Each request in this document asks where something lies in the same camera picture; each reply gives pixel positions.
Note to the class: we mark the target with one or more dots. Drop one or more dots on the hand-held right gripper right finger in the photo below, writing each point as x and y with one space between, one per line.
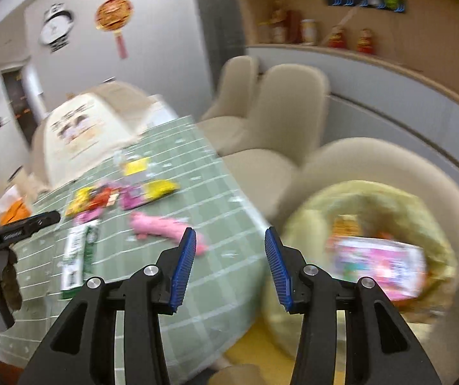
277 270

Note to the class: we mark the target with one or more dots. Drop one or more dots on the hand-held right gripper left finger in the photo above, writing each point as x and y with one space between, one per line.
183 268

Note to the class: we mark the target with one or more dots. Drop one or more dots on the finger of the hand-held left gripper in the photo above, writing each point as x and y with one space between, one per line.
41 222

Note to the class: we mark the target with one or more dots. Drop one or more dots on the yellow red snack wrapper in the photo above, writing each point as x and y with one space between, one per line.
79 202

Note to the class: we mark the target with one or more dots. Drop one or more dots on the green white snack packet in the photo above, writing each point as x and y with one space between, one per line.
79 256

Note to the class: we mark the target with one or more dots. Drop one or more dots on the yellow bin liner bag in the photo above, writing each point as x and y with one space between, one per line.
313 216

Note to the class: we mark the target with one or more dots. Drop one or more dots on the magenta candy wrapper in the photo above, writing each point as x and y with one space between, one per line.
133 198

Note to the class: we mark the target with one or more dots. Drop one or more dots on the pink plastic wrapper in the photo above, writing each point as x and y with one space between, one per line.
378 266

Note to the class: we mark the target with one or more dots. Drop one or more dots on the orange tissue pack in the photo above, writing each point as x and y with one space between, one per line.
13 208

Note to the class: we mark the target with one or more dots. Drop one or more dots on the pink caterpillar toy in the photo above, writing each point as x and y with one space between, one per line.
161 228

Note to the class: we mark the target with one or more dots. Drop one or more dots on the yellow seat cushion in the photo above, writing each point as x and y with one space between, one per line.
253 349

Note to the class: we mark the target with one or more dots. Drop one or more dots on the cream mesh food cover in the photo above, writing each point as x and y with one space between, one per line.
93 128

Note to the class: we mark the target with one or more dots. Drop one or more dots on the small white yellow box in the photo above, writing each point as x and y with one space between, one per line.
135 167

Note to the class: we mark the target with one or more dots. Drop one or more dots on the beige chair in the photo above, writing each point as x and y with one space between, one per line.
434 176
233 88
289 108

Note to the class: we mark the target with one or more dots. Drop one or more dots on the grey sideboard cabinet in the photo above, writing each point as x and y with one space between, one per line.
394 108

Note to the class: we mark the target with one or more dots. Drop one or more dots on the dark glass cabinet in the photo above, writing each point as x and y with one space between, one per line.
217 40

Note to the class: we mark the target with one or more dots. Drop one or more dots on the clear jar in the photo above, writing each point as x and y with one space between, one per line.
264 32

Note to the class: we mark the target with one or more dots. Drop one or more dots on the red gold figurine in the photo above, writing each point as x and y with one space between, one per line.
365 42
337 38

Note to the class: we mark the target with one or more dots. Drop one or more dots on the white lidded cup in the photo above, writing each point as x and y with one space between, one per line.
308 32

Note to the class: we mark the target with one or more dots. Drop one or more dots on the dark red gift bag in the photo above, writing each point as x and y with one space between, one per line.
283 24

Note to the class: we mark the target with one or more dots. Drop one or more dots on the black power strip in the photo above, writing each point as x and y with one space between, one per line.
350 2

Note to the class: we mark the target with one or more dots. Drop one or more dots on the wooden shelf unit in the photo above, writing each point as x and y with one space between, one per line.
422 32

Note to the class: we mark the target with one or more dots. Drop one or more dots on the white charger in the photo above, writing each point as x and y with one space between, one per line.
372 1

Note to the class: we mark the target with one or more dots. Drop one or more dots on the green charger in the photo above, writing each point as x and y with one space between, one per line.
390 1

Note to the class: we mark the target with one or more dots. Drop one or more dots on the panda wall clock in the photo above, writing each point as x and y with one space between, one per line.
56 28

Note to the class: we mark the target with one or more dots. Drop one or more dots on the red round wall ornament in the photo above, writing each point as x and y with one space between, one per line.
114 14

